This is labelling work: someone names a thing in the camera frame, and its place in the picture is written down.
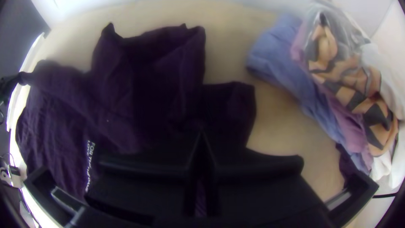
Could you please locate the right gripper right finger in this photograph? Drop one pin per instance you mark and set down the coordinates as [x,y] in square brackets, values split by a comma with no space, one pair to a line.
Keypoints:
[259,187]

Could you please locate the pile of folded clothes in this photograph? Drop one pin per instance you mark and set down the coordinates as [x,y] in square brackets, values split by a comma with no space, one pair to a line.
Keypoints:
[284,63]

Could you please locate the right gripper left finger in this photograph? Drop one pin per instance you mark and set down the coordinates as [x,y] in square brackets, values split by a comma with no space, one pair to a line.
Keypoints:
[148,183]

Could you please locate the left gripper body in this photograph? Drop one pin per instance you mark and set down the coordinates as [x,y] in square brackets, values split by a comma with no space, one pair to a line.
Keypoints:
[9,84]

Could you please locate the dark t-shirt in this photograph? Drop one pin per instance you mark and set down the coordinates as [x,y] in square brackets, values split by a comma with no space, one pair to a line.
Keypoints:
[142,79]

